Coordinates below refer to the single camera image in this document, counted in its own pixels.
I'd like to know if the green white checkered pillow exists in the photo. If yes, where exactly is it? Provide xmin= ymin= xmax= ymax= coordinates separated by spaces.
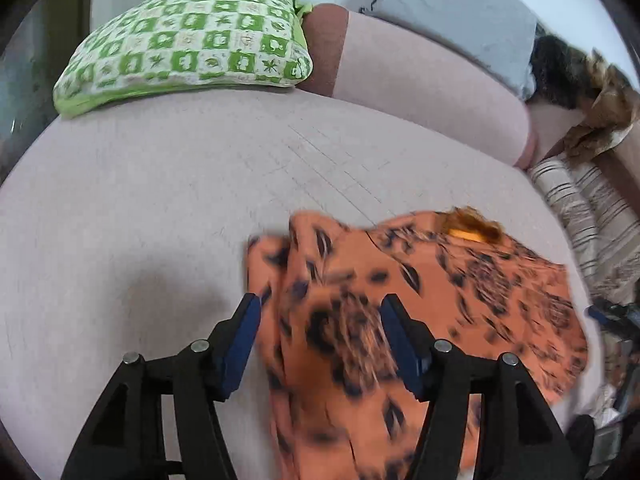
xmin=52 ymin=0 xmax=312 ymax=117

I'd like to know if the pink bolster cushion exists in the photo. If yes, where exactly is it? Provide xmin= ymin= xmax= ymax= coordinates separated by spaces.
xmin=299 ymin=3 xmax=537 ymax=169

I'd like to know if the orange black floral blouse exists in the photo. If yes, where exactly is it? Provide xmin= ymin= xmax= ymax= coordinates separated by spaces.
xmin=245 ymin=208 xmax=589 ymax=479

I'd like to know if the brown crumpled cloth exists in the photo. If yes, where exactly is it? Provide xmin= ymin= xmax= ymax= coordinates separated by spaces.
xmin=563 ymin=49 xmax=639 ymax=164

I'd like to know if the grey pillow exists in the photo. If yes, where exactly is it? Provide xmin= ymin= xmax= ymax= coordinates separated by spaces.
xmin=361 ymin=0 xmax=538 ymax=101

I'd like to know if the wooden stained glass door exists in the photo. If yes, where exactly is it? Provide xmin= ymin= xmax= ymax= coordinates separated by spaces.
xmin=1 ymin=0 xmax=68 ymax=178

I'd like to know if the striped beige floral blanket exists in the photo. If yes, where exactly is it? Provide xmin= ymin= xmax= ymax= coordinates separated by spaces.
xmin=528 ymin=155 xmax=639 ymax=304

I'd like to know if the black furry garment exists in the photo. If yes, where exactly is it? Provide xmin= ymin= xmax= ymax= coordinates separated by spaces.
xmin=530 ymin=35 xmax=601 ymax=110

